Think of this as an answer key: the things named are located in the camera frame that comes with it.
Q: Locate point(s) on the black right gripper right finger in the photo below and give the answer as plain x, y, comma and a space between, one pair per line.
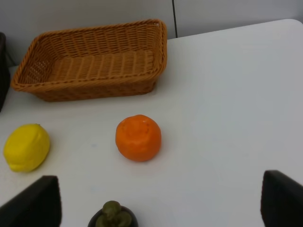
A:
281, 200

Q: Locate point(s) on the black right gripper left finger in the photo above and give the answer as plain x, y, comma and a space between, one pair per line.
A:
39, 205

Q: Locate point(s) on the yellow lemon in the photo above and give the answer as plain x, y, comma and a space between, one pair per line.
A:
26, 148

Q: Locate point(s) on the dark purple mangosteen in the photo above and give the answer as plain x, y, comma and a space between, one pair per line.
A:
113, 214

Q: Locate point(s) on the orange mandarin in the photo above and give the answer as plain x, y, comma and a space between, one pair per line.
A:
138, 138

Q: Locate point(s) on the dark brown wicker basket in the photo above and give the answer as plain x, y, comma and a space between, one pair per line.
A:
4, 71

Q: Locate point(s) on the orange wicker basket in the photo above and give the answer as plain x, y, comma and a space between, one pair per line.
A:
94, 62

